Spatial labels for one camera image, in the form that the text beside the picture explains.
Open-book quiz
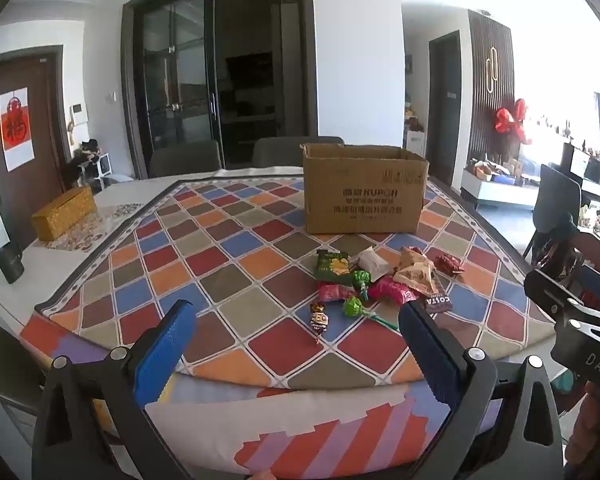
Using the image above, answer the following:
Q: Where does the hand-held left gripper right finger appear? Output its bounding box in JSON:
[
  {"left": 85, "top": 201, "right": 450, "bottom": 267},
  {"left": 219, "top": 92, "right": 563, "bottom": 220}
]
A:
[{"left": 397, "top": 301, "right": 563, "bottom": 480}]

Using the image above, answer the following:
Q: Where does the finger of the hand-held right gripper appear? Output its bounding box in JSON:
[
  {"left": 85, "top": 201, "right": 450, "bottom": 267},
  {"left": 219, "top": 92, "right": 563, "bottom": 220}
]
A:
[
  {"left": 555, "top": 230, "right": 600, "bottom": 307},
  {"left": 524, "top": 269, "right": 588, "bottom": 317}
]

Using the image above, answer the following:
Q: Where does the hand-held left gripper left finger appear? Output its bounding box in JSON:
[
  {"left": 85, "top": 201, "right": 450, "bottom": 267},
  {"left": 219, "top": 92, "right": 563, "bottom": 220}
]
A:
[{"left": 32, "top": 300, "right": 198, "bottom": 480}]

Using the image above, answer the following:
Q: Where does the brown Costa packet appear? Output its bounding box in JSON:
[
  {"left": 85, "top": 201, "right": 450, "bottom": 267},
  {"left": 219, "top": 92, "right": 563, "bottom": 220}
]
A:
[{"left": 420, "top": 292, "right": 454, "bottom": 314}]

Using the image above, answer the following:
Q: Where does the plain pink snack packet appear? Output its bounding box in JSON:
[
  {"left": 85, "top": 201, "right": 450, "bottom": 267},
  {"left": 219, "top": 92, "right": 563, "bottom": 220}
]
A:
[{"left": 367, "top": 277, "right": 421, "bottom": 307}]

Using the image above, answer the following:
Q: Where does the beige biscuit packet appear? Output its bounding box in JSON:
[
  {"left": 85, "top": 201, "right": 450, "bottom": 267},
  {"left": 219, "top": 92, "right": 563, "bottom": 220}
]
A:
[{"left": 392, "top": 262, "right": 440, "bottom": 297}]

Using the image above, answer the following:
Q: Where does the green foil lollipop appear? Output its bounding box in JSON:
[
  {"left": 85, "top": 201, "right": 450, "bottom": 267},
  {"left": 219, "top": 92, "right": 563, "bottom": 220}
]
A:
[
  {"left": 352, "top": 269, "right": 374, "bottom": 302},
  {"left": 342, "top": 296, "right": 400, "bottom": 331}
]

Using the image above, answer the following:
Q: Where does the dark red small packet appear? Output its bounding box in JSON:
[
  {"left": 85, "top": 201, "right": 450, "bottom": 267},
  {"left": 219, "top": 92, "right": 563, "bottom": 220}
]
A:
[{"left": 434, "top": 253, "right": 466, "bottom": 276}]

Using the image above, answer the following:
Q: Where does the orange beige snack packet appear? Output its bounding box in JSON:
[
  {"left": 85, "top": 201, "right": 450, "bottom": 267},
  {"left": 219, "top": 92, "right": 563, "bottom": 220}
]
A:
[{"left": 399, "top": 246, "right": 429, "bottom": 272}]

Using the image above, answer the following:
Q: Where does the white snack packet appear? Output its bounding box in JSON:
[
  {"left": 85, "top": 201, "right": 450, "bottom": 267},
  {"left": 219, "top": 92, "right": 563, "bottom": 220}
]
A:
[{"left": 356, "top": 247, "right": 396, "bottom": 284}]

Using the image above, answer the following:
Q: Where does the small figure candy packet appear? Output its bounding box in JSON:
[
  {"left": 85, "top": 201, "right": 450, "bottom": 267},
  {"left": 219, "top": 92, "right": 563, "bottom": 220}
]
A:
[{"left": 309, "top": 302, "right": 331, "bottom": 344}]

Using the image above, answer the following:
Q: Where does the pink packet with grey picture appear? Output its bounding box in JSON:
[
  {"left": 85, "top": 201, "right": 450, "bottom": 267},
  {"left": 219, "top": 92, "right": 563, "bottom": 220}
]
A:
[{"left": 318, "top": 281, "right": 361, "bottom": 304}]

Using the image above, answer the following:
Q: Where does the green chip packet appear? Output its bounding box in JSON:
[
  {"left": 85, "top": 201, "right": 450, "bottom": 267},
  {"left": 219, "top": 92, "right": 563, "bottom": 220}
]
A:
[{"left": 313, "top": 249, "right": 354, "bottom": 282}]

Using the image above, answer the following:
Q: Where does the brown cardboard box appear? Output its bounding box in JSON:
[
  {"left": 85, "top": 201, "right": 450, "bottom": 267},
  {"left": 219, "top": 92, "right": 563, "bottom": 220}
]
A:
[{"left": 300, "top": 142, "right": 430, "bottom": 236}]

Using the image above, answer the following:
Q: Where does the person's right hand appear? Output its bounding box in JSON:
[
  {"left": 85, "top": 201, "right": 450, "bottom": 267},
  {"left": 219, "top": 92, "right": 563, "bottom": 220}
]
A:
[{"left": 565, "top": 380, "right": 600, "bottom": 480}]

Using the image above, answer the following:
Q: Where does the checkered colourful tablecloth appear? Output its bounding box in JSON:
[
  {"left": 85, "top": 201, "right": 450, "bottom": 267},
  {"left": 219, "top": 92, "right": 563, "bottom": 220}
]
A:
[{"left": 19, "top": 167, "right": 568, "bottom": 480}]

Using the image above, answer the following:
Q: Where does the dark blue chair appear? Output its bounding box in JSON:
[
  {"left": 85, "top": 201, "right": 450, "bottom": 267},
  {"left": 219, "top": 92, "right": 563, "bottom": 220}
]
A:
[{"left": 523, "top": 163, "right": 582, "bottom": 261}]

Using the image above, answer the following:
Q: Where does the white low cabinet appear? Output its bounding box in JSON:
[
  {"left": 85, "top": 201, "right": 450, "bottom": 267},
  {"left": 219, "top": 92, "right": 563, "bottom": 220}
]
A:
[{"left": 460, "top": 167, "right": 542, "bottom": 211}]

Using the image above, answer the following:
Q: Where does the patterned table mat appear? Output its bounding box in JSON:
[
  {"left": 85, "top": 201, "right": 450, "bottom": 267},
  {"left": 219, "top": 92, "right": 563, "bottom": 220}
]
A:
[{"left": 44, "top": 201, "right": 147, "bottom": 252}]

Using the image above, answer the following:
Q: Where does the dark chair back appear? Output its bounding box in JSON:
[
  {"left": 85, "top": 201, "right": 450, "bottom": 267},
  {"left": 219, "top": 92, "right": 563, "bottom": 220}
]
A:
[{"left": 0, "top": 310, "right": 47, "bottom": 413}]

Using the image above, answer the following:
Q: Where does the golden tissue box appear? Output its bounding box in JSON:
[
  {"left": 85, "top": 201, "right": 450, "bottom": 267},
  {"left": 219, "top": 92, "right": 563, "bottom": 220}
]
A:
[{"left": 31, "top": 185, "right": 97, "bottom": 242}]

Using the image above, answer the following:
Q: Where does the red balloon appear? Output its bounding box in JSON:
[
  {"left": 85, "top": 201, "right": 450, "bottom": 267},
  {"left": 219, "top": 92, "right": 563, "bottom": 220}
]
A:
[{"left": 493, "top": 98, "right": 534, "bottom": 147}]

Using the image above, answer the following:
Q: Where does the black mug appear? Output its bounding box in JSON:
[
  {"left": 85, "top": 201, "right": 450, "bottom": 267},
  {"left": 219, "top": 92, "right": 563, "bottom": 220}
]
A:
[{"left": 0, "top": 241, "right": 26, "bottom": 285}]

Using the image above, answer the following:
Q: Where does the grey dining chair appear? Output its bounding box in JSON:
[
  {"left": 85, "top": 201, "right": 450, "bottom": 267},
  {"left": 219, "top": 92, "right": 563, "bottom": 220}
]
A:
[
  {"left": 252, "top": 136, "right": 345, "bottom": 169},
  {"left": 149, "top": 140, "right": 224, "bottom": 179}
]

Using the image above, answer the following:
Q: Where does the white small shelf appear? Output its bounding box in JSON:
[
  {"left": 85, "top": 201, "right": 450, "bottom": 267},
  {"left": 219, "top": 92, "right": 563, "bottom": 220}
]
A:
[{"left": 62, "top": 137, "right": 112, "bottom": 194}]

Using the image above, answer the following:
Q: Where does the dark room door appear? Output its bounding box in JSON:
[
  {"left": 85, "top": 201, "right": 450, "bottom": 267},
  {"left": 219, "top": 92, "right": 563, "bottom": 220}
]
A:
[{"left": 427, "top": 30, "right": 464, "bottom": 187}]

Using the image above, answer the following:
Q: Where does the brown entrance door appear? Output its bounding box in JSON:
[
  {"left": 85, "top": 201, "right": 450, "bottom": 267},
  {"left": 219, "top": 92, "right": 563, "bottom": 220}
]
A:
[{"left": 0, "top": 45, "right": 67, "bottom": 213}]

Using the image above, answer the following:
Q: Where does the red and white door poster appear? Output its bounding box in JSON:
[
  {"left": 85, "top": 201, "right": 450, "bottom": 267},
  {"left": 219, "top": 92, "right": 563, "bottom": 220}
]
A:
[{"left": 0, "top": 87, "right": 35, "bottom": 172}]

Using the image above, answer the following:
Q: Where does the dark glass sliding door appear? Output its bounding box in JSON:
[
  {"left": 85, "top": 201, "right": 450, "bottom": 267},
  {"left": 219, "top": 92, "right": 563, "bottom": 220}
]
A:
[{"left": 122, "top": 0, "right": 314, "bottom": 179}]

